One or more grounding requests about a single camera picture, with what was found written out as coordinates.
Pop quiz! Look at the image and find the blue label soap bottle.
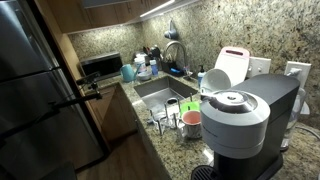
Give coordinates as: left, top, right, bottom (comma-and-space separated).
197, 64, 207, 89

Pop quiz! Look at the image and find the small white bowl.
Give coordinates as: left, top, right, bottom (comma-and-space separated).
136, 70, 153, 82

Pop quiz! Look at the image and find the blue sponge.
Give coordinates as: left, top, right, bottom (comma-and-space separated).
169, 68, 184, 76

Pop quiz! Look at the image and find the curved steel faucet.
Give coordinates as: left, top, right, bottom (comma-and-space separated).
163, 40, 189, 76

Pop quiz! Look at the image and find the stainless steel refrigerator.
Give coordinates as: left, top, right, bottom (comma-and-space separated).
0, 0, 104, 180

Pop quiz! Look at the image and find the white wall switch plate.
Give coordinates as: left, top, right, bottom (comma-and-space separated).
247, 56, 272, 79

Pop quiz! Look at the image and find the black sponge caddy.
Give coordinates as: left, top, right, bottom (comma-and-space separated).
161, 61, 184, 78

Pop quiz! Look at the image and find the white cutting board pink rim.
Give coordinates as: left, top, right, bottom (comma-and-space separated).
213, 46, 251, 88

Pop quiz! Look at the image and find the plain white mug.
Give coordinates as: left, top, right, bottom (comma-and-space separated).
165, 96, 180, 108

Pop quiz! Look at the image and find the blue plastic bottle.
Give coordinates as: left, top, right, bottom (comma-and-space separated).
149, 59, 159, 77

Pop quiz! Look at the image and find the large white bowl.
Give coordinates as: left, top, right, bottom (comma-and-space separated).
200, 68, 232, 98

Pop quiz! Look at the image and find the dark kitchen utensils bunch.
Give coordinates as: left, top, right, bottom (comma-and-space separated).
143, 45, 162, 61

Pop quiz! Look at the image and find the stainless steel sink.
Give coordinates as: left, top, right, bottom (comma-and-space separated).
133, 75, 199, 111

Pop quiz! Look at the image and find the metal wire dish rack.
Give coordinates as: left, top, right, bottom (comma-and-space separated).
148, 96, 201, 136

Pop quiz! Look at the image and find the short under-cabinet light bar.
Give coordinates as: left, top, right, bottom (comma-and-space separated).
139, 0, 176, 18

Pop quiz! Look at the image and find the clear glass dish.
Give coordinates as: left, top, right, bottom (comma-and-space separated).
149, 109, 169, 127

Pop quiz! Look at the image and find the dark grey hanging holder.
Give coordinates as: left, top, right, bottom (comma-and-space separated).
163, 19, 178, 40

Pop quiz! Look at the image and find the teal watering can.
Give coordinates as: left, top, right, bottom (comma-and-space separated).
119, 63, 141, 83

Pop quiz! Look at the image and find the black and grey coffee machine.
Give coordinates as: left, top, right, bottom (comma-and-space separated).
190, 73, 301, 180

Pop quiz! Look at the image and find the white plastic container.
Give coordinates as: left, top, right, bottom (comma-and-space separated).
133, 57, 148, 74

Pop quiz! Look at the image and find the power plug with cord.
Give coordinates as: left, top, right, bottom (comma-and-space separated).
289, 67, 303, 78

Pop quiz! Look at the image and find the brown lower cabinet front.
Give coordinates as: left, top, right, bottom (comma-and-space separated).
88, 83, 138, 143

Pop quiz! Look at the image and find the white wall outlet plate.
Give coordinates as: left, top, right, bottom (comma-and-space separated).
284, 60, 312, 88

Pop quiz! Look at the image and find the clear water tank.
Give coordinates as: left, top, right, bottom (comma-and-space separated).
281, 87, 308, 151

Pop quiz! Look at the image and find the white mug with pink inside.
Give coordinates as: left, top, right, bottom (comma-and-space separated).
179, 110, 203, 140

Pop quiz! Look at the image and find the toaster oven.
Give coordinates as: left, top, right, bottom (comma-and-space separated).
79, 51, 124, 81

